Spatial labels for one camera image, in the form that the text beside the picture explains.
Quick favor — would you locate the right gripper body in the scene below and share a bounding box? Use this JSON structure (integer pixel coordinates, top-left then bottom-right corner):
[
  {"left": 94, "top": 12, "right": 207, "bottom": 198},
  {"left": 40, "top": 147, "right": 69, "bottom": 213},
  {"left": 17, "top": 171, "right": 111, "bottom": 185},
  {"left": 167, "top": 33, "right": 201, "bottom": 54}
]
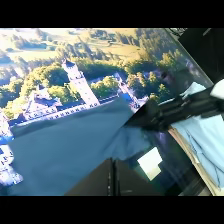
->
[{"left": 156, "top": 92, "right": 215, "bottom": 132}]

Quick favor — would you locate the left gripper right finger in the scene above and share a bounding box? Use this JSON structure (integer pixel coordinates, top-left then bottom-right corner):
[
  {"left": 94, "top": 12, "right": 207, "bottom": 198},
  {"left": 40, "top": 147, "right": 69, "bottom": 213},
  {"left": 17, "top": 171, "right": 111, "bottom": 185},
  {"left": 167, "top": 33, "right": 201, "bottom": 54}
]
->
[{"left": 115, "top": 159, "right": 165, "bottom": 197}]

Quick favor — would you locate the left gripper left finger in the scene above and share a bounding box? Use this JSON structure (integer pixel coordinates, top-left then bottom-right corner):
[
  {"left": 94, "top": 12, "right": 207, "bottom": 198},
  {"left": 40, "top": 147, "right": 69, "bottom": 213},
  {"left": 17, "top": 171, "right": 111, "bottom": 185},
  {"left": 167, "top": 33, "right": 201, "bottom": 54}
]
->
[{"left": 64, "top": 158, "right": 114, "bottom": 197}]

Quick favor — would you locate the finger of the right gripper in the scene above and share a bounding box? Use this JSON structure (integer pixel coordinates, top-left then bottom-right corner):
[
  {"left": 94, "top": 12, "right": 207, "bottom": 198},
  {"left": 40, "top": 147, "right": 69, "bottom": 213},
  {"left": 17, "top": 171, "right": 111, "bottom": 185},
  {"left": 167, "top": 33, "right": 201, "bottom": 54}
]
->
[{"left": 124, "top": 99, "right": 162, "bottom": 130}]

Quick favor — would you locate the blue T-shirt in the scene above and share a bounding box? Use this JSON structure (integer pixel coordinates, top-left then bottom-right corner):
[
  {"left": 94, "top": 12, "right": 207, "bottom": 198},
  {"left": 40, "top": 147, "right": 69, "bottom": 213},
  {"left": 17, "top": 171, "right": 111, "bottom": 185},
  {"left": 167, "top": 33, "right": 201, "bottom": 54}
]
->
[{"left": 0, "top": 95, "right": 161, "bottom": 197}]

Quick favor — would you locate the light blue garment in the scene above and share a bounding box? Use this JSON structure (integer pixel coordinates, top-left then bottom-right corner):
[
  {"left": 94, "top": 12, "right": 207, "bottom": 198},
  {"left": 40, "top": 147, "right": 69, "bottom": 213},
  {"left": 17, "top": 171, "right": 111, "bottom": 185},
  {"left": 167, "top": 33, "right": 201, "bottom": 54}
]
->
[{"left": 169, "top": 82, "right": 224, "bottom": 192}]

